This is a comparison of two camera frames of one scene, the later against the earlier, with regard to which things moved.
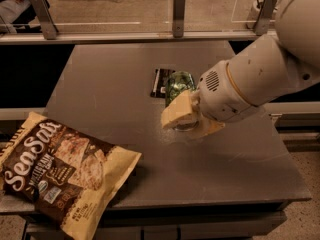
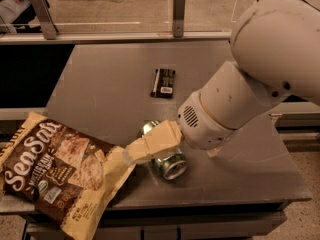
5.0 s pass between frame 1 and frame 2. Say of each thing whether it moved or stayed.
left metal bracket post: stayed
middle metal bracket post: stayed
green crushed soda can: moved
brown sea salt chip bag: stayed
